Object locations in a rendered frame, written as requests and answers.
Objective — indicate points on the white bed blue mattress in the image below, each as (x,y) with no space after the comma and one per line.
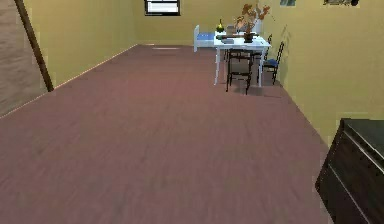
(203,38)

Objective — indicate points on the black chair grey seat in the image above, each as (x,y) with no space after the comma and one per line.
(239,66)

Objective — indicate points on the black chair blue seat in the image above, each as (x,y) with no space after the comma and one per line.
(272,62)

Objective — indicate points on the brown wooden room door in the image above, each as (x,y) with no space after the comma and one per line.
(16,53)

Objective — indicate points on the grey framed picture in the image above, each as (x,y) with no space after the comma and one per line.
(340,2)

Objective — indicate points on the orange plant in black pot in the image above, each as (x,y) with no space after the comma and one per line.
(250,18)

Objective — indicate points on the teal framed picture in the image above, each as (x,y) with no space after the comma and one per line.
(287,2)

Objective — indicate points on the grey flat book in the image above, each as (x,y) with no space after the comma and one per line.
(227,41)

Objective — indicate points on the white table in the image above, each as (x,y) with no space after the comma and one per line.
(240,42)

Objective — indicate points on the dark brown chest of drawers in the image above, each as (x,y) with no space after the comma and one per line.
(358,166)

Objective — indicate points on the grey laptop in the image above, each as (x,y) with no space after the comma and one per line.
(230,30)

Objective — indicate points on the yellow green plant dark pot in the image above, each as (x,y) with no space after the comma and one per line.
(220,26)

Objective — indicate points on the black framed window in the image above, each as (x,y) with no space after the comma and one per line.
(162,6)

